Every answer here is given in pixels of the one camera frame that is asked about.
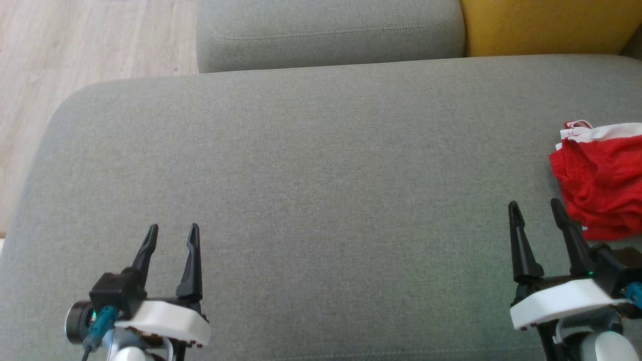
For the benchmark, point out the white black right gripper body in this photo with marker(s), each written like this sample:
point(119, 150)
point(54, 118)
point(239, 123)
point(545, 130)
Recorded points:
point(562, 303)

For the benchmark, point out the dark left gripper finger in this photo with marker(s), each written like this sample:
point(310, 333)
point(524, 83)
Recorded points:
point(145, 255)
point(191, 265)

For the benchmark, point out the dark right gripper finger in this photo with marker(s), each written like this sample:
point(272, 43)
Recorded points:
point(522, 245)
point(573, 235)

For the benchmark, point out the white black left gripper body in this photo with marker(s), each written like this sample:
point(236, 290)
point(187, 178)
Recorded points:
point(168, 321)

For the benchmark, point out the red shorts white stripes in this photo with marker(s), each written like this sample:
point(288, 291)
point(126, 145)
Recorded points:
point(602, 180)

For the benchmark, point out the grey sofa seat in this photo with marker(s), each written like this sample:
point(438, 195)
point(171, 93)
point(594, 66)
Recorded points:
point(301, 200)

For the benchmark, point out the yellow sofa cushion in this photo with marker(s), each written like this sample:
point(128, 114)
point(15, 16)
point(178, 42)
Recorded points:
point(551, 25)

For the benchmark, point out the grey sofa back cushion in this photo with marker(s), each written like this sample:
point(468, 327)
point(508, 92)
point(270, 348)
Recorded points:
point(331, 30)

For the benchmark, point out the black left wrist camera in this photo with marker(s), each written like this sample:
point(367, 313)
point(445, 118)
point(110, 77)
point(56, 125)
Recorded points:
point(115, 296)

